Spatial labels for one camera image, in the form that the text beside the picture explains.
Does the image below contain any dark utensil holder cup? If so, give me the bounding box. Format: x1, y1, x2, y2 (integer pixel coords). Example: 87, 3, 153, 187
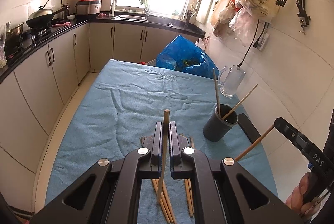
203, 104, 238, 142

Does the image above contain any black smartphone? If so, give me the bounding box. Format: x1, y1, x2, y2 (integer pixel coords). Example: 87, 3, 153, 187
238, 113, 261, 144

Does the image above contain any clear glass mug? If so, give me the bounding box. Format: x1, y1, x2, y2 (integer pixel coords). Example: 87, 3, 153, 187
217, 65, 246, 98

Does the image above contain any clear hanging plastic bag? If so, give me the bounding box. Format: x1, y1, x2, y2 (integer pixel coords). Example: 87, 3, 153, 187
229, 8, 258, 47

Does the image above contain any kitchen sink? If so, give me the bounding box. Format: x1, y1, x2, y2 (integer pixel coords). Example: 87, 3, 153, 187
113, 15, 173, 27

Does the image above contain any black wok with lid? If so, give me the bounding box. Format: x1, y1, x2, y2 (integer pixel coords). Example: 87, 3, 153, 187
26, 0, 70, 29

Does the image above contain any steel cooking pot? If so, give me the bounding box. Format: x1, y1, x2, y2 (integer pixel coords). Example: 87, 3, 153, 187
6, 22, 24, 42

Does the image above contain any silver rice cooker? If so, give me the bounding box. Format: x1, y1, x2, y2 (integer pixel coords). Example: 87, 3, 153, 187
76, 0, 101, 15

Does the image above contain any person's right hand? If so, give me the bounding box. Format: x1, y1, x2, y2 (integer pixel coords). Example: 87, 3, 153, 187
285, 172, 321, 221

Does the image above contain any gas stove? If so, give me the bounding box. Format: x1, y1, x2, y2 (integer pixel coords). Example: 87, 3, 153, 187
5, 27, 52, 57

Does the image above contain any blue plastic bag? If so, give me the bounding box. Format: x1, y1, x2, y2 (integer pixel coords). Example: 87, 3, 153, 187
156, 35, 219, 79

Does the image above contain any metal kettle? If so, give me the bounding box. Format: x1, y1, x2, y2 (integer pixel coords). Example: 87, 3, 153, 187
61, 4, 70, 20

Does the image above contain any blue towel table cover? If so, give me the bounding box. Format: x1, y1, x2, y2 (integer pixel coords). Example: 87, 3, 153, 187
45, 58, 279, 224

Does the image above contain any clear plastic bag on counter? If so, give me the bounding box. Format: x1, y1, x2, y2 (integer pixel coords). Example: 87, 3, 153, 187
0, 25, 7, 68

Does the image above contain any black power cable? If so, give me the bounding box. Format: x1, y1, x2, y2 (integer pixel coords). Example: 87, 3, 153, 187
235, 19, 269, 68

